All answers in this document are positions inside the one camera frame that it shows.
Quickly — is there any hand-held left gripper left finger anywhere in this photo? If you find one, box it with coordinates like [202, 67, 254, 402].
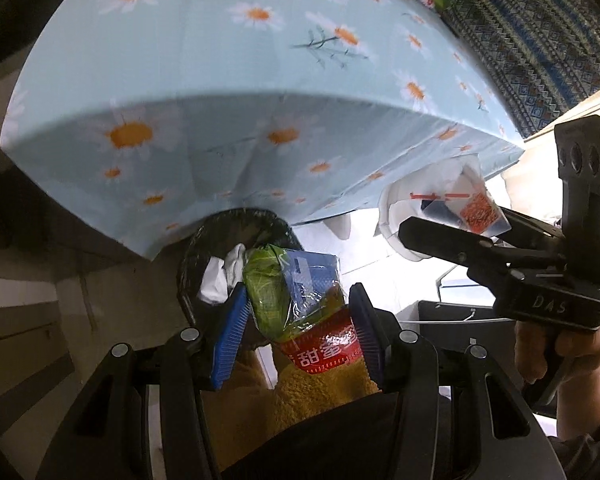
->
[35, 284, 251, 480]

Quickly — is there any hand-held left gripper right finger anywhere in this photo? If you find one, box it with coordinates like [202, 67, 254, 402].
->
[348, 282, 567, 480]

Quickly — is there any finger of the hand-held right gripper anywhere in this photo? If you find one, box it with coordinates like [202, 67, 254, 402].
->
[485, 205, 567, 256]
[398, 216, 518, 281]

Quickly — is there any white tissue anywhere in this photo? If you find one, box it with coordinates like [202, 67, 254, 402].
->
[199, 243, 247, 306]

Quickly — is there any colourful snack packet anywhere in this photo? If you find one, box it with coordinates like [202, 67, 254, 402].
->
[242, 243, 366, 376]

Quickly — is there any black bin with bag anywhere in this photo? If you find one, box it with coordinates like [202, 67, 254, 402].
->
[176, 208, 306, 326]

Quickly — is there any person's right forearm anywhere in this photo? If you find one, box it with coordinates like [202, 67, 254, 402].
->
[550, 360, 600, 480]

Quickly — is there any person's right hand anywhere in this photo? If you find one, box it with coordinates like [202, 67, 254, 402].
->
[514, 317, 600, 386]

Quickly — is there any person's yellow trouser leg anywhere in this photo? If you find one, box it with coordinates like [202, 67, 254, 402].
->
[200, 345, 381, 471]

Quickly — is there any blue patterned curtain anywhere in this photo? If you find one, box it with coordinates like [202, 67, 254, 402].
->
[440, 0, 600, 138]

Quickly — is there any daisy print blue tablecloth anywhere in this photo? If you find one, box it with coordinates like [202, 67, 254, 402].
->
[0, 0, 527, 261]

